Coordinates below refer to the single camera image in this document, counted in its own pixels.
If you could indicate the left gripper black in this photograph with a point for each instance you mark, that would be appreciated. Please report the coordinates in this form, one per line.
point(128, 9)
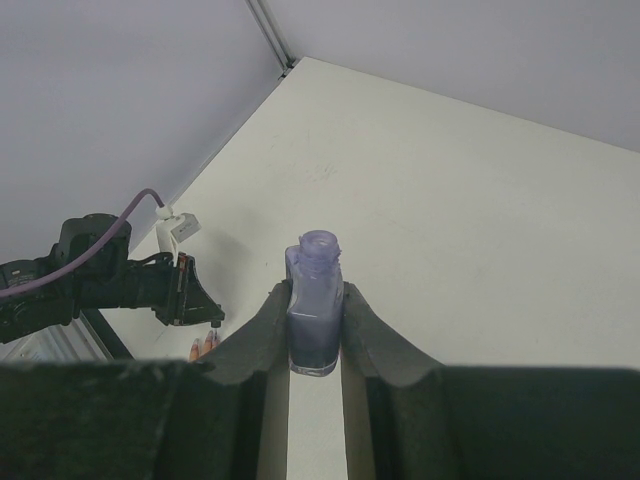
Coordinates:
point(185, 301)

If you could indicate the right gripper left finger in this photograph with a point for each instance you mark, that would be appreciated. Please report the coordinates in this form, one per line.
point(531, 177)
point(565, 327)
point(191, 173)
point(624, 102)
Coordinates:
point(224, 416)

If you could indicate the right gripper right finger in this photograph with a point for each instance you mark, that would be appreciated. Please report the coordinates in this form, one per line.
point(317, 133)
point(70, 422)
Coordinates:
point(408, 416)

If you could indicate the purple nail polish bottle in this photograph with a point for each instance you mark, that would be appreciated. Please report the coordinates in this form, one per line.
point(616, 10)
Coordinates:
point(315, 308)

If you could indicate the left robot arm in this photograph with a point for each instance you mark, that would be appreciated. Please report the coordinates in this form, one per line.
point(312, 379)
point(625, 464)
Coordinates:
point(108, 280)

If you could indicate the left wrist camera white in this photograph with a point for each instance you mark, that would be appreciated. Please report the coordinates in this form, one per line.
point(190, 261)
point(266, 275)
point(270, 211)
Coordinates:
point(173, 229)

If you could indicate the left aluminium frame post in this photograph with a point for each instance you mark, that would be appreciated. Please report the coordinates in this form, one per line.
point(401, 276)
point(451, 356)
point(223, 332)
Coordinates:
point(274, 35)

